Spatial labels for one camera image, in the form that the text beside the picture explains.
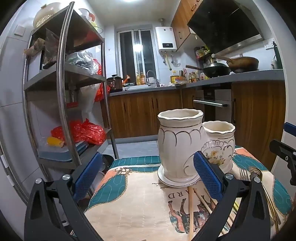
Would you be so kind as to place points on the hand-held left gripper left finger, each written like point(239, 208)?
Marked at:
point(86, 176)

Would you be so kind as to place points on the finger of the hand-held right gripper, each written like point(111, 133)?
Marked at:
point(291, 129)
point(283, 149)

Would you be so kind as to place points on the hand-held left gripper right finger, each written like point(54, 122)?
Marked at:
point(207, 176)

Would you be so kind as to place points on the wooden chopstick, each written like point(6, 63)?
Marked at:
point(191, 208)
point(227, 224)
point(203, 201)

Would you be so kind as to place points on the gold fork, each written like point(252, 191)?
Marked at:
point(254, 172)

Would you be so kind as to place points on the silver fork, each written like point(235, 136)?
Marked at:
point(244, 174)

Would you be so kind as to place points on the cream ceramic double utensil holder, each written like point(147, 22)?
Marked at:
point(178, 143)

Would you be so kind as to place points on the black round object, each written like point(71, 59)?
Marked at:
point(107, 161)

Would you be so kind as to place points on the blue-grey plastic tray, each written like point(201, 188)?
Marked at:
point(60, 154)

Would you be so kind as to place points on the crumpled red plastic bag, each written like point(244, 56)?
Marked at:
point(87, 133)

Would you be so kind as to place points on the yellow packet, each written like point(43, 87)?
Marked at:
point(55, 141)

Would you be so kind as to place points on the printed tablecloth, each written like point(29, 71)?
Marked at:
point(138, 197)

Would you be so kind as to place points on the grey kitchen countertop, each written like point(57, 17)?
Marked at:
point(242, 77)

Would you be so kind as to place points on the built-in steel oven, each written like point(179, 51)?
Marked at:
point(217, 102)

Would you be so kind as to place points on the dark green container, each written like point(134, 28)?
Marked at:
point(277, 55)

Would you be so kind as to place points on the white plastic bag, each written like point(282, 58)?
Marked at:
point(89, 97)

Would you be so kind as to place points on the brown frying pan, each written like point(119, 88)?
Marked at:
point(245, 63)

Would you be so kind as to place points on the wooden base cabinets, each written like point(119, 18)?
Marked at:
point(138, 111)

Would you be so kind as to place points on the hanging red plastic bag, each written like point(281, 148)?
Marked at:
point(101, 90)

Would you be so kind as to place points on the black wok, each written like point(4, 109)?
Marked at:
point(216, 69)

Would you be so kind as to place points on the rice cooker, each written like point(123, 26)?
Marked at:
point(114, 83)

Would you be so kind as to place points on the orange kitchen tool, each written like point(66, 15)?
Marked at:
point(126, 79)

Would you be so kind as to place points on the metal shelf rack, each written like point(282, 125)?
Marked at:
point(62, 69)

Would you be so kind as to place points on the yellow liquid bottles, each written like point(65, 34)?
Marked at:
point(140, 79)

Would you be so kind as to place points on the metal faucet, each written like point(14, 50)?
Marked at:
point(152, 78)

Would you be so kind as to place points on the clear plastic bag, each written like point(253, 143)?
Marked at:
point(81, 60)

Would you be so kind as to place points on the black range hood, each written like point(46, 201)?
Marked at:
point(222, 23)

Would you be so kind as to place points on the kitchen window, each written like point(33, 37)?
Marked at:
point(135, 55)

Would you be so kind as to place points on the dark food packet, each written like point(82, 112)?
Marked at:
point(51, 47)

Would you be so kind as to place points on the brown bundle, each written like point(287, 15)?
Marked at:
point(34, 47)

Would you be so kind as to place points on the white water heater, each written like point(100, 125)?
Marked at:
point(165, 38)

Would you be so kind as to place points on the stacked plastic bowls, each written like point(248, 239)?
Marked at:
point(87, 15)

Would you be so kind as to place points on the white wall socket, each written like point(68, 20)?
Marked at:
point(268, 44)

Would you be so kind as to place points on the wooden wall cabinet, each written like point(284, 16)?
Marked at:
point(182, 23)

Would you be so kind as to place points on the white wall switch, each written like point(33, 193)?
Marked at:
point(19, 31)

